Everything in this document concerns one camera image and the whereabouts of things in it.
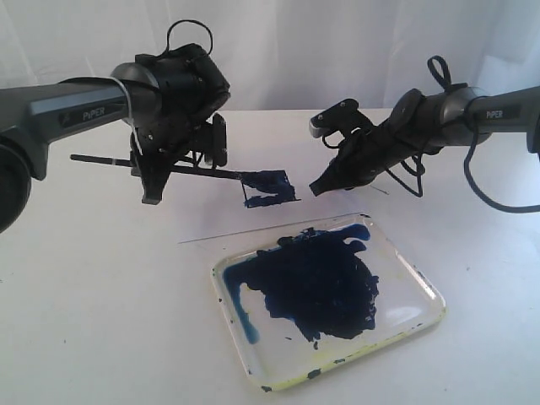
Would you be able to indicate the white paint tray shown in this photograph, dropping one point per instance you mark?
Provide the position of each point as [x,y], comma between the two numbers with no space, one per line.
[305,298]

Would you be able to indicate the white paper sheet with square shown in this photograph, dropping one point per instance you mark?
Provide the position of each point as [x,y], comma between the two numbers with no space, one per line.
[198,208]

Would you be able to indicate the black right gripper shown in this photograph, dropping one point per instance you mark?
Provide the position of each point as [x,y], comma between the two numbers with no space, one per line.
[366,151]

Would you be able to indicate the white curtain backdrop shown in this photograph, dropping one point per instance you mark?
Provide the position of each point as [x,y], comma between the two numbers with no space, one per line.
[282,54]

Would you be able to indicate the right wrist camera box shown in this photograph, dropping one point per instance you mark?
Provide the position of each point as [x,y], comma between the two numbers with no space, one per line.
[341,117]

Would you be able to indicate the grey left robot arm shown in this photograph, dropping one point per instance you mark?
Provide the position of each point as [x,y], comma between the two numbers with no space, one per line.
[170,101]

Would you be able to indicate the black paintbrush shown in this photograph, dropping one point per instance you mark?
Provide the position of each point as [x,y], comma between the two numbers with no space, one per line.
[158,172]

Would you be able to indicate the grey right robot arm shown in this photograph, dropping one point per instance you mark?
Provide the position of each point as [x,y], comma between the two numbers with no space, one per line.
[418,125]

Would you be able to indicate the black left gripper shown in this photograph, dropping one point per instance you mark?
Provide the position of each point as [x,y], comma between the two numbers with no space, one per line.
[160,140]

